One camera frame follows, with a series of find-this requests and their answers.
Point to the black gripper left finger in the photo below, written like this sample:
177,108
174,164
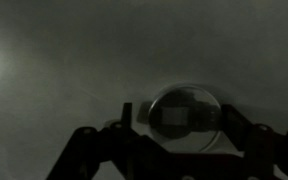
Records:
136,157

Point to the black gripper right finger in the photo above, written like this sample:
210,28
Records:
263,147

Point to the round silver metal lid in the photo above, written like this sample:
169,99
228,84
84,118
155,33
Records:
185,118

